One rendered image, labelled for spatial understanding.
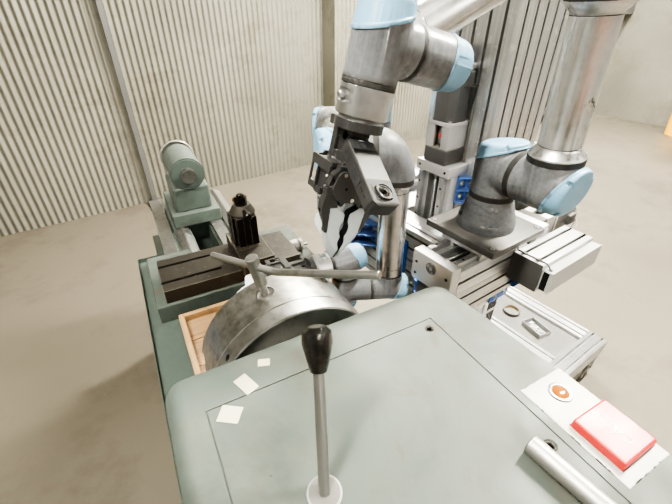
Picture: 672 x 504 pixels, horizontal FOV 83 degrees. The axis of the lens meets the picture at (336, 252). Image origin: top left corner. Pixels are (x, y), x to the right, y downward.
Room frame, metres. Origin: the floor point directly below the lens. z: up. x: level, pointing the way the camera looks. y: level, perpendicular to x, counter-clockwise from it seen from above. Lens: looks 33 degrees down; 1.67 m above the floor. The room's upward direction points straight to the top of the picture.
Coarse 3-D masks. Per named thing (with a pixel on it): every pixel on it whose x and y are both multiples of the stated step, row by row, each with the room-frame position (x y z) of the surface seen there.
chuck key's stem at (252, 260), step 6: (246, 258) 0.52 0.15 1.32; (252, 258) 0.52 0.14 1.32; (258, 258) 0.52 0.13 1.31; (252, 264) 0.51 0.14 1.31; (258, 264) 0.52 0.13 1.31; (252, 270) 0.51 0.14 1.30; (252, 276) 0.52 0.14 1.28; (258, 276) 0.52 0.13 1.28; (264, 276) 0.52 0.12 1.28; (258, 282) 0.52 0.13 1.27; (264, 282) 0.52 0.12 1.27; (264, 288) 0.52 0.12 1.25; (264, 294) 0.52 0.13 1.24
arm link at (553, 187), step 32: (576, 0) 0.77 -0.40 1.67; (608, 0) 0.74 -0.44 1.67; (576, 32) 0.77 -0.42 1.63; (608, 32) 0.75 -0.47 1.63; (576, 64) 0.76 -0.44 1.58; (608, 64) 0.77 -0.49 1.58; (576, 96) 0.76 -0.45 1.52; (544, 128) 0.80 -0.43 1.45; (576, 128) 0.76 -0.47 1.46; (544, 160) 0.76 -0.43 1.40; (576, 160) 0.75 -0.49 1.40; (512, 192) 0.82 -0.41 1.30; (544, 192) 0.75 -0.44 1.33; (576, 192) 0.74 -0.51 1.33
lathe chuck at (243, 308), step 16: (256, 288) 0.55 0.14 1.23; (272, 288) 0.54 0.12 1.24; (288, 288) 0.54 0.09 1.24; (304, 288) 0.55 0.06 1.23; (320, 288) 0.56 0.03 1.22; (336, 288) 0.62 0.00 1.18; (224, 304) 0.54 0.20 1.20; (240, 304) 0.52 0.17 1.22; (256, 304) 0.51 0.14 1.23; (272, 304) 0.50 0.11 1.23; (224, 320) 0.50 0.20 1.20; (240, 320) 0.48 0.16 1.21; (208, 336) 0.50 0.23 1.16; (224, 336) 0.47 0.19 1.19; (208, 352) 0.48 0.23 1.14; (208, 368) 0.46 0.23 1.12
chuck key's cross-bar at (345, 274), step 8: (216, 256) 0.56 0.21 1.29; (224, 256) 0.55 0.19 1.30; (240, 264) 0.53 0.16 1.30; (264, 272) 0.51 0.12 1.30; (272, 272) 0.50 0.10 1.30; (280, 272) 0.49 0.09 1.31; (288, 272) 0.48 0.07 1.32; (296, 272) 0.47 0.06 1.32; (304, 272) 0.47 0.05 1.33; (312, 272) 0.46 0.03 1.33; (320, 272) 0.45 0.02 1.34; (328, 272) 0.44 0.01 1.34; (336, 272) 0.44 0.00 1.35; (344, 272) 0.43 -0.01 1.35; (352, 272) 0.42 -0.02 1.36; (360, 272) 0.42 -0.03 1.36; (368, 272) 0.41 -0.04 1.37; (376, 272) 0.41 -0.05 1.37
